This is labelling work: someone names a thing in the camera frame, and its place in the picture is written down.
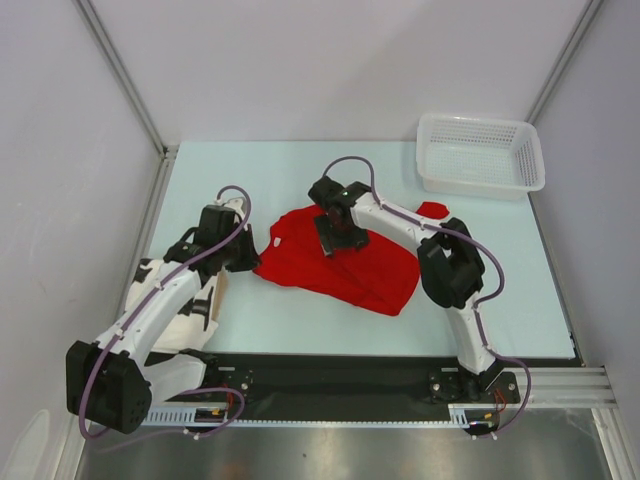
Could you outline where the red t shirt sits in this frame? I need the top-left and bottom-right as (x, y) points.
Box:
(254, 205), (420, 316)

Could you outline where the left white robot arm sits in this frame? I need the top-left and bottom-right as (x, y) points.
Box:
(65, 198), (260, 434)

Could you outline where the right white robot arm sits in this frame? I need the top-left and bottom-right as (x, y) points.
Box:
(308, 176), (504, 401)

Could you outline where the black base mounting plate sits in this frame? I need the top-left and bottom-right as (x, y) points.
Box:
(181, 353), (525, 422)

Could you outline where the white perforated plastic basket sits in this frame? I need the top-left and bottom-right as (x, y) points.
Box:
(415, 114), (546, 201)

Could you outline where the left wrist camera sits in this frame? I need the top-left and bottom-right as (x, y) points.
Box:
(214, 197), (251, 221)

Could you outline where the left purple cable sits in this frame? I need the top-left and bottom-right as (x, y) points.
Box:
(79, 184), (251, 441)

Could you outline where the white slotted cable duct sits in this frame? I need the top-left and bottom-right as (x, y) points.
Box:
(142, 402), (497, 431)

